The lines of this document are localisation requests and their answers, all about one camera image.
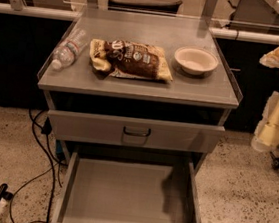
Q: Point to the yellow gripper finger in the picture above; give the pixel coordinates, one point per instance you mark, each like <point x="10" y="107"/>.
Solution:
<point x="266" y="135"/>
<point x="271" y="60"/>

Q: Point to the brown chip bag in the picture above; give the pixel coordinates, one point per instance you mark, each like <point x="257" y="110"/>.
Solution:
<point x="123" y="59"/>

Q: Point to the closed upper grey drawer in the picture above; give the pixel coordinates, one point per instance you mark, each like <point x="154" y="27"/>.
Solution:
<point x="134" y="132"/>

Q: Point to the open middle grey drawer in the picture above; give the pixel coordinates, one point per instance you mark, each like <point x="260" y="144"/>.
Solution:
<point x="112" y="191"/>

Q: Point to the grey drawer cabinet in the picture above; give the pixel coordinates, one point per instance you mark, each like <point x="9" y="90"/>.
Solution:
<point x="206" y="99"/>

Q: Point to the white paper bowl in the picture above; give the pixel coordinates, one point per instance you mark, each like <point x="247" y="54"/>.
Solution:
<point x="195" y="61"/>

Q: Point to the black chair back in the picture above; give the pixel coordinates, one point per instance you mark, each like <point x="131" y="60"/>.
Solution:
<point x="164" y="9"/>

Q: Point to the clear plastic water bottle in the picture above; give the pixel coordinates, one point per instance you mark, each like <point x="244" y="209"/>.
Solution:
<point x="69" y="49"/>

